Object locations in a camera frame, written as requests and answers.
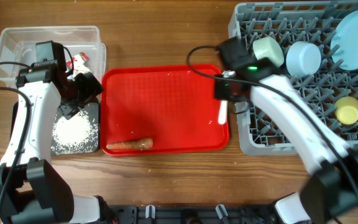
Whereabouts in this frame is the clear plastic bin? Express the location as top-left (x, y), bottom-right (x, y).
top-left (0, 26), bottom-right (106, 81)

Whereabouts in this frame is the light blue bowl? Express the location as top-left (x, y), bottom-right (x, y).
top-left (286, 42), bottom-right (321, 78)

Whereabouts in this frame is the pale green bowl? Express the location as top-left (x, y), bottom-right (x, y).
top-left (252, 37), bottom-right (284, 68)

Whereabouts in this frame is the brown carrot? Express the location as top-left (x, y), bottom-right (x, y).
top-left (106, 138), bottom-right (154, 151)

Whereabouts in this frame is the yellow plastic cup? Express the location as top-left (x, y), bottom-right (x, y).
top-left (335, 96), bottom-right (358, 125)

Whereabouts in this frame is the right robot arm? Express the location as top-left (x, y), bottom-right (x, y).
top-left (215, 37), bottom-right (358, 223)

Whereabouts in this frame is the spilled white rice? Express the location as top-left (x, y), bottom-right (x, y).
top-left (51, 110), bottom-right (100, 155)

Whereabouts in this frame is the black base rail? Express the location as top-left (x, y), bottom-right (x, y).
top-left (109, 204), bottom-right (279, 224)

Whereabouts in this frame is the large light blue plate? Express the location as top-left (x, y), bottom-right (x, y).
top-left (331, 11), bottom-right (358, 70)

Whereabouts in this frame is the black tray bin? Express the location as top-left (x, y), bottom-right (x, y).
top-left (10, 99), bottom-right (101, 156)

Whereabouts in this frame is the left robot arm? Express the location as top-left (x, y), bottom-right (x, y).
top-left (0, 41), bottom-right (114, 223)

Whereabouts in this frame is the grey dishwasher rack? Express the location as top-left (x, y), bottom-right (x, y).
top-left (228, 0), bottom-right (358, 156)

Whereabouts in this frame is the white plastic spoon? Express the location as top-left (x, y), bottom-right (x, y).
top-left (218, 100), bottom-right (228, 125)

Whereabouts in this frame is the red serving tray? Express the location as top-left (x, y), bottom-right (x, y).
top-left (99, 65), bottom-right (229, 156)

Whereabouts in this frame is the red snack wrapper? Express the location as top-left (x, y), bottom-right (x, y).
top-left (66, 52), bottom-right (89, 70)

